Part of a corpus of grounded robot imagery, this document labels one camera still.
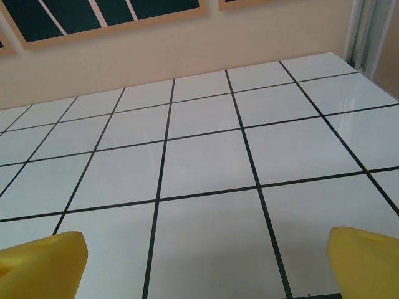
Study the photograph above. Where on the dark panel pink flowers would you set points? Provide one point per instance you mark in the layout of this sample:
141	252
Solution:
93	12

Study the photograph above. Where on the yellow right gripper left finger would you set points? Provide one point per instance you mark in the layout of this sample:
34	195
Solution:
43	264

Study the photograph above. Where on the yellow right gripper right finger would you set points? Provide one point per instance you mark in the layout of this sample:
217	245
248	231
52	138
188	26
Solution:
368	264

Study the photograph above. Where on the aluminium frame post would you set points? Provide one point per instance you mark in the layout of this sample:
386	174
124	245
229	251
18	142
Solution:
364	31

